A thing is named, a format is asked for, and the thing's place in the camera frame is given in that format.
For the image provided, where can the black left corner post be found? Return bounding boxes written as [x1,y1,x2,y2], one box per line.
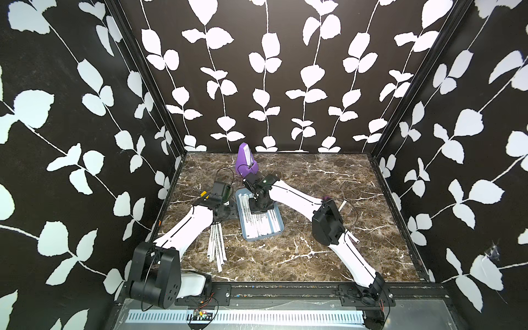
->
[105,0,187,158]

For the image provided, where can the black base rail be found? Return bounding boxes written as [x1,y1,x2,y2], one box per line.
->
[177,281,450,308]

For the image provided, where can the small green circuit board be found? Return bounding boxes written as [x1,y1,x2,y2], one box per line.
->
[188,309,215,323]

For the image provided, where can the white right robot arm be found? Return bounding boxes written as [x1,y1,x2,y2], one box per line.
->
[243,173,385,306]

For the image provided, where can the white slotted cable duct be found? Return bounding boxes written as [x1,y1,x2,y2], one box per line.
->
[125,309,364,327]

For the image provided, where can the purple metronome-like object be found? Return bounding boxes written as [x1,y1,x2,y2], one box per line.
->
[235,142,259,178]

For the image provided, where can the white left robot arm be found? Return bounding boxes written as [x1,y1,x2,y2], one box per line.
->
[124,181,234,311]

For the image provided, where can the blue plastic storage box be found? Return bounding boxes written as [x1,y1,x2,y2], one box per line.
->
[235,188,284,242]

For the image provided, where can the black corner frame post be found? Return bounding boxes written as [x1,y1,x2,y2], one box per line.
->
[371,0,472,159]

